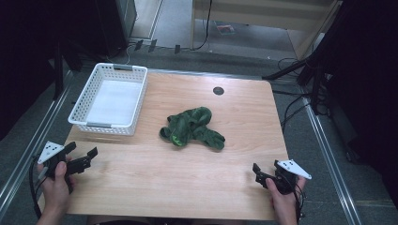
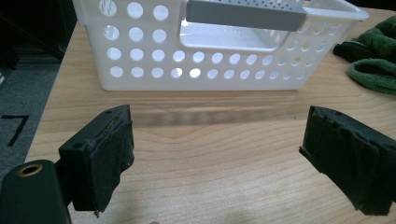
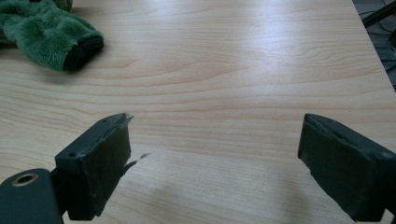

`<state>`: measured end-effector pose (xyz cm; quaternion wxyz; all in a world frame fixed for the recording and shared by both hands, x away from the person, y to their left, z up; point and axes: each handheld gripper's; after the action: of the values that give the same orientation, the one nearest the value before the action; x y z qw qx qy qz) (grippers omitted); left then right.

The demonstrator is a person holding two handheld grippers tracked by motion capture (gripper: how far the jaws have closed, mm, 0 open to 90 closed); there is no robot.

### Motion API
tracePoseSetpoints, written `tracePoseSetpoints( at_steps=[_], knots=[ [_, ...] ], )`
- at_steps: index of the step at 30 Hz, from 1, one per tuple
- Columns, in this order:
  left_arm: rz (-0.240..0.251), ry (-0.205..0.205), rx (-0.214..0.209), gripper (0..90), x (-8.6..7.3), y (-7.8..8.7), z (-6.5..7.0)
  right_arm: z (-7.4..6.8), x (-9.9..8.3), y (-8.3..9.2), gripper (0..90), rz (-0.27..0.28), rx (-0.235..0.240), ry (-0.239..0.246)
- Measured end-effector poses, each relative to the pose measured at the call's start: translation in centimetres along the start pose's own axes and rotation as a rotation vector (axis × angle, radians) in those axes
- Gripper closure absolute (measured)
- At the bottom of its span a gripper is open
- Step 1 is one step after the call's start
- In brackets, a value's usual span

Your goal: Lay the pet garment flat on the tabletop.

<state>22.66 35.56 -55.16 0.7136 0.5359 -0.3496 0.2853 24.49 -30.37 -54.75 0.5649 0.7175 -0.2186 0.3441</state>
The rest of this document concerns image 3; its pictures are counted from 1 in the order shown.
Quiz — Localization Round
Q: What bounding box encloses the green plush toy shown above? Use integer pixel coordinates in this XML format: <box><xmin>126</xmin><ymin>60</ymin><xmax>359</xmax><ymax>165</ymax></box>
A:
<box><xmin>0</xmin><ymin>0</ymin><xmax>105</xmax><ymax>72</ymax></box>

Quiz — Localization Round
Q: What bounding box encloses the black metal stand leg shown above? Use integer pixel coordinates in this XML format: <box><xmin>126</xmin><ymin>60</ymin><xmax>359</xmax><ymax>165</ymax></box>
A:
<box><xmin>361</xmin><ymin>0</ymin><xmax>396</xmax><ymax>28</ymax></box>

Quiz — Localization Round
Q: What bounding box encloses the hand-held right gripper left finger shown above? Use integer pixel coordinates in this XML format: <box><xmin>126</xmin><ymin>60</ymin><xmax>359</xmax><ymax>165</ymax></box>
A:
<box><xmin>54</xmin><ymin>112</ymin><xmax>150</xmax><ymax>221</ymax></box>

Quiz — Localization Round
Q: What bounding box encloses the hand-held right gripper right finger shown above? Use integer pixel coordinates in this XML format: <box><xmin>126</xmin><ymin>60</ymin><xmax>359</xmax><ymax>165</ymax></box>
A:
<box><xmin>297</xmin><ymin>113</ymin><xmax>396</xmax><ymax>222</ymax></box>

